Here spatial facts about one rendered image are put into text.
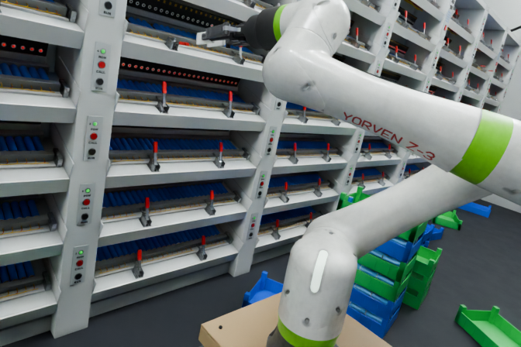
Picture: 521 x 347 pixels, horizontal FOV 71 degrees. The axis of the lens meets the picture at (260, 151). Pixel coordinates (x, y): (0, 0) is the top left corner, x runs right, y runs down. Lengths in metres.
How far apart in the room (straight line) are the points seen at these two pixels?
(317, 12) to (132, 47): 0.55
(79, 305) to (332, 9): 1.07
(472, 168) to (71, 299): 1.09
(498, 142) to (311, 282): 0.37
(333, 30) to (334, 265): 0.42
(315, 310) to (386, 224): 0.24
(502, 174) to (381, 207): 0.27
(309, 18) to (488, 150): 0.36
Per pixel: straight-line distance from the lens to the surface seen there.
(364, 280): 1.53
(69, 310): 1.30
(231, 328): 0.88
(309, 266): 0.69
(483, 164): 0.64
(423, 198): 0.82
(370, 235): 0.84
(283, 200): 1.71
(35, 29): 1.00
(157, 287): 1.48
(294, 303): 0.74
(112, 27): 1.05
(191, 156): 1.34
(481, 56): 4.03
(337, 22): 0.72
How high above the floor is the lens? 0.87
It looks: 12 degrees down
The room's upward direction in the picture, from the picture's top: 12 degrees clockwise
